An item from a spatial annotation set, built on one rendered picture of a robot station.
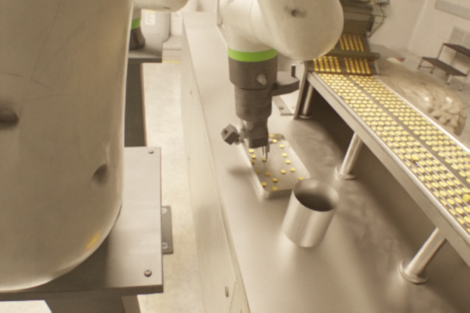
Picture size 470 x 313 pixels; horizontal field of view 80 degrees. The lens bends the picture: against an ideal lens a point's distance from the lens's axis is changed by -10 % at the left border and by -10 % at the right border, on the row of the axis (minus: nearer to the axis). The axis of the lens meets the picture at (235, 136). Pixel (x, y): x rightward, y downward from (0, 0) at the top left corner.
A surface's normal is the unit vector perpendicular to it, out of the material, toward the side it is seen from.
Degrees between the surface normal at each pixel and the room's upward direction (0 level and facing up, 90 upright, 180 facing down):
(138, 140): 90
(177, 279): 0
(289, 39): 111
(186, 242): 0
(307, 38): 101
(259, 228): 0
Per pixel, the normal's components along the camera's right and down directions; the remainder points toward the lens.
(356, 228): 0.11, -0.83
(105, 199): 0.95, 0.26
